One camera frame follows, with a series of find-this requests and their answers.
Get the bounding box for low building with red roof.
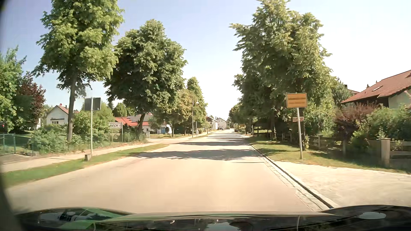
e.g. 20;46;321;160
114;113;172;135

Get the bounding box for wooden fence with stone posts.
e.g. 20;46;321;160
308;134;411;170

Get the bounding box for green bushes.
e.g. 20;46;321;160
351;104;411;150
28;111;146;154

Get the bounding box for red leaved bush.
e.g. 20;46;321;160
334;102;381;142

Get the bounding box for row of trees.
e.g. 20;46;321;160
154;76;209;137
229;0;352;142

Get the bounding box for car's own bonnet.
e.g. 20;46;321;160
15;205;411;231

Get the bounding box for lamp post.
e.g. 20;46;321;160
191;100;200;138

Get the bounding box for grass verge strip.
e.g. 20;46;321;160
1;143;169;188

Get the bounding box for pale paved driveway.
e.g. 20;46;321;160
274;160;411;209

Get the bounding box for tall green tree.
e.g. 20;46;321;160
31;0;125;142

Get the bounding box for grass verge with trees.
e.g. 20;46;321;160
246;135;411;174

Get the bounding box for back of sign on post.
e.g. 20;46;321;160
84;97;102;161

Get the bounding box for green wire mesh fence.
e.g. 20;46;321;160
0;133;33;155

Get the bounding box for yellow town sign on post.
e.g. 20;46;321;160
285;93;308;160

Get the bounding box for grey asphalt road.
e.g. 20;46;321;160
6;129;322;214

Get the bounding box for white billboard on posts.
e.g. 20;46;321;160
108;122;124;144

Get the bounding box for white houses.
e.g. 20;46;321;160
205;116;228;131

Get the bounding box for pale paved footpath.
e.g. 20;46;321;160
0;136;193;173

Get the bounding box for white house with red roof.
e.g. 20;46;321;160
45;104;79;126

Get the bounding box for dark red leaved tree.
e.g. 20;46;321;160
14;71;46;130

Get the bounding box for broad green tree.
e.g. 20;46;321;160
104;19;188;135

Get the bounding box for house with brown tiled roof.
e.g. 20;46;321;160
340;70;411;110

